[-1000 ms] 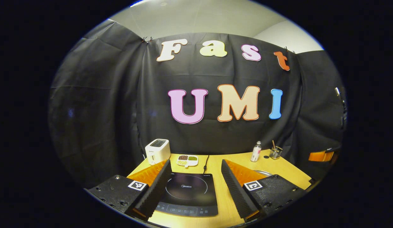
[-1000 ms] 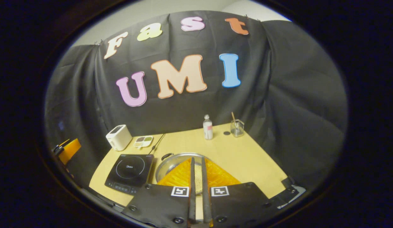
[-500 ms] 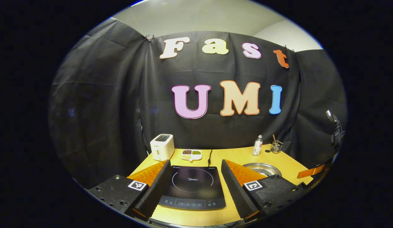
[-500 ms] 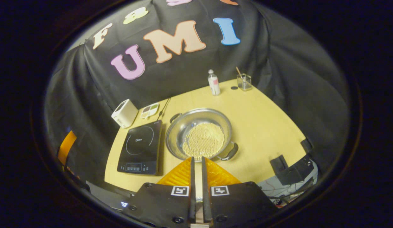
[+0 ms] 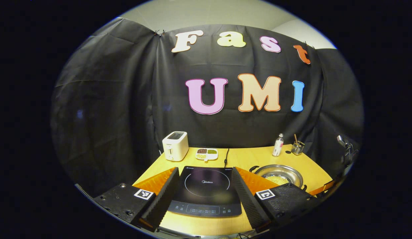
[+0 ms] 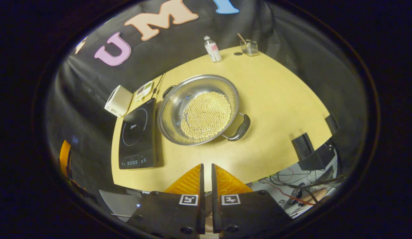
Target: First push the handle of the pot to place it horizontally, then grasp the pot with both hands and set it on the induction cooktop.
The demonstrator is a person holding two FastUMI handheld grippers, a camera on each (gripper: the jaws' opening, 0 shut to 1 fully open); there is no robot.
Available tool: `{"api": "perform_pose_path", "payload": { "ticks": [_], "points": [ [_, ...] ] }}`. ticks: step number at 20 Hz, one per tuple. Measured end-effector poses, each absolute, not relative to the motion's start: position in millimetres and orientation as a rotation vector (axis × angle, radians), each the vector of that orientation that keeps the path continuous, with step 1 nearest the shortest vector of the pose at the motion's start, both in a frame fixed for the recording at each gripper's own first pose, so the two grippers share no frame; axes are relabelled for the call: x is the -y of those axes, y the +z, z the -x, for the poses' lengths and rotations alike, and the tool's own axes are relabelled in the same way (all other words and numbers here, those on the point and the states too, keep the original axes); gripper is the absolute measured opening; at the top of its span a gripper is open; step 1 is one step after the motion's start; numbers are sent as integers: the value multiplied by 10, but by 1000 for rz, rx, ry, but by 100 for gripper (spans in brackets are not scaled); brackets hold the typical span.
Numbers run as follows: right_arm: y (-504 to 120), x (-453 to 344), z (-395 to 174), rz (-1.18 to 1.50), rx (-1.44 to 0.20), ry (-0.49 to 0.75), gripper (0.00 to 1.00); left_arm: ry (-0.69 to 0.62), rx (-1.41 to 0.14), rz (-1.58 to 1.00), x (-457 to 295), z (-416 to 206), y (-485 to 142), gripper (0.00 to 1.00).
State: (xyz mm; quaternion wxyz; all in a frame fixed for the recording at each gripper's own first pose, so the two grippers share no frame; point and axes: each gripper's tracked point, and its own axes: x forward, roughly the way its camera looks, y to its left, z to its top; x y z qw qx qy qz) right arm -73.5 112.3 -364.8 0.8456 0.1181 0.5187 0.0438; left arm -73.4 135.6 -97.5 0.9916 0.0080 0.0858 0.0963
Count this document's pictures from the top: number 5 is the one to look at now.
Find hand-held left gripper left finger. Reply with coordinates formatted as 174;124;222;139
93;167;180;232

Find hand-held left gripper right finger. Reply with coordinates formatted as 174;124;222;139
232;167;321;233

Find steel pot with black handles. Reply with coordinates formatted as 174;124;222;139
249;164;308;191

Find black induction cooktop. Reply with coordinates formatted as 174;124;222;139
167;166;242;218

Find white toaster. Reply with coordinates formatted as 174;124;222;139
162;131;189;162

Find clear bottle with red label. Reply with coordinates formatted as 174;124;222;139
272;133;284;157

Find white divided dish of beans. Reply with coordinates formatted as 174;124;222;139
195;148;219;162

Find wire mesh holder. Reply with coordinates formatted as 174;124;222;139
291;140;305;156

